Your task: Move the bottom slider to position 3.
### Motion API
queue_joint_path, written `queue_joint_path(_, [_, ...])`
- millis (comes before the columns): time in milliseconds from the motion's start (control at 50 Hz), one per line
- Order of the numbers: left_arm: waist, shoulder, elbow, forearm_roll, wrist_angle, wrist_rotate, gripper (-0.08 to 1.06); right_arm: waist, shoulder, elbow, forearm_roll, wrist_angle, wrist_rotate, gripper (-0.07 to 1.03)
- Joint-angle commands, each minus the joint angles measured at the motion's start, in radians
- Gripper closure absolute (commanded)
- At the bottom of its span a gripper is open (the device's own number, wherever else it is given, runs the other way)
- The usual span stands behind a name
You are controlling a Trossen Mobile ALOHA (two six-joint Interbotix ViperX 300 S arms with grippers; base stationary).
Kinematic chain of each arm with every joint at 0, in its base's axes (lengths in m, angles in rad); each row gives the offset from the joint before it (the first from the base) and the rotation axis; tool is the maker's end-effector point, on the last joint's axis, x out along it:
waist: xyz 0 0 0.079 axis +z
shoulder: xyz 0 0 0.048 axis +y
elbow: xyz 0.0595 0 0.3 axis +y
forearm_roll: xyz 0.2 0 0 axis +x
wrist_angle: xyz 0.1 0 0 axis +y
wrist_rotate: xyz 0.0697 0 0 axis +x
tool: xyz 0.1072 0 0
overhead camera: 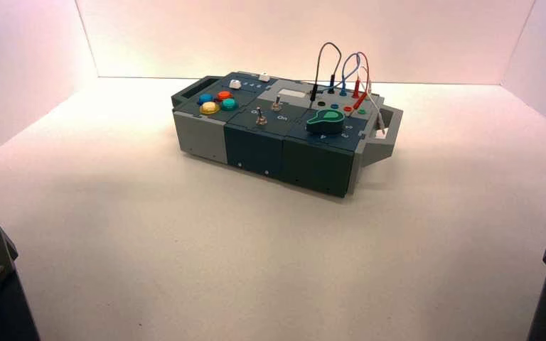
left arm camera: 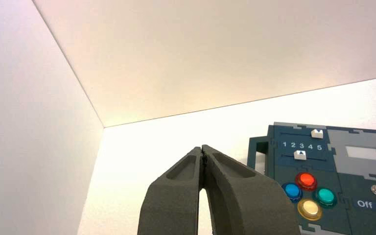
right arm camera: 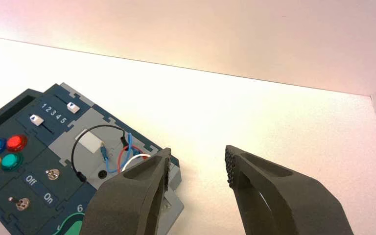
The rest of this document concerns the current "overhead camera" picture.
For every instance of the white slider knob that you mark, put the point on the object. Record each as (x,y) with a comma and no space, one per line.
(235,84)
(264,77)

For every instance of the blue and grey control box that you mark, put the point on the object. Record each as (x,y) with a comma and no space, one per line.
(254,146)

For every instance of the green rotary knob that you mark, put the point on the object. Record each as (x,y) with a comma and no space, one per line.
(325,122)

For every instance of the teal push button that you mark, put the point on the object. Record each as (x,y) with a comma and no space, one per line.
(229,104)

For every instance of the white display panel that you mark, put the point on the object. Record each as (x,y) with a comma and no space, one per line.
(292,92)

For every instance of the yellow push button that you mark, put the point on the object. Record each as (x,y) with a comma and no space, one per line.
(210,108)

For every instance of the red push button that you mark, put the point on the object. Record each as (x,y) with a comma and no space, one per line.
(224,95)

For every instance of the blue push button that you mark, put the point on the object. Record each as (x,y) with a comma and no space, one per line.
(205,99)

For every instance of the metal toggle switch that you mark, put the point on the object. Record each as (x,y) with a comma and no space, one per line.
(276,103)
(260,117)

